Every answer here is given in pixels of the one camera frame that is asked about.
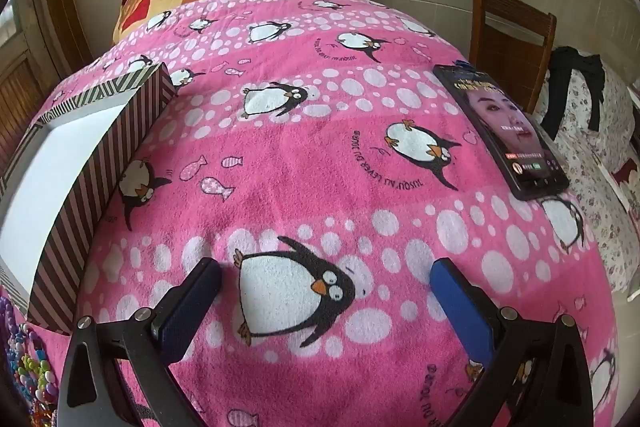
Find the floral bedsheet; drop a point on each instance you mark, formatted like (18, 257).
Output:
(600, 217)

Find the striped cardboard box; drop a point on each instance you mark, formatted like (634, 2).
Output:
(85, 207)

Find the pile of colourful bead jewelry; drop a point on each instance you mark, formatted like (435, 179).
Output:
(30, 372)

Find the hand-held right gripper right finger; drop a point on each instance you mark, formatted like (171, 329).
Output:
(465, 312)

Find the pink penguin print blanket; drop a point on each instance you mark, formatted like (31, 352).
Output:
(300, 147)

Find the brown wooden door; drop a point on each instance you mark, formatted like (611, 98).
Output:
(20, 82)

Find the red patterned cushion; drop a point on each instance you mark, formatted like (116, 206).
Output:
(622, 174)

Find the black garment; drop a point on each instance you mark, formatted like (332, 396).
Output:
(570, 72)

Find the brown wooden chair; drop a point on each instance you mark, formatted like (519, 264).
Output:
(515, 24)

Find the black smartphone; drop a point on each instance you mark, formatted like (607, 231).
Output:
(505, 127)

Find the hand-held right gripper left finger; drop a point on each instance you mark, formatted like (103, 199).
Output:
(187, 312)

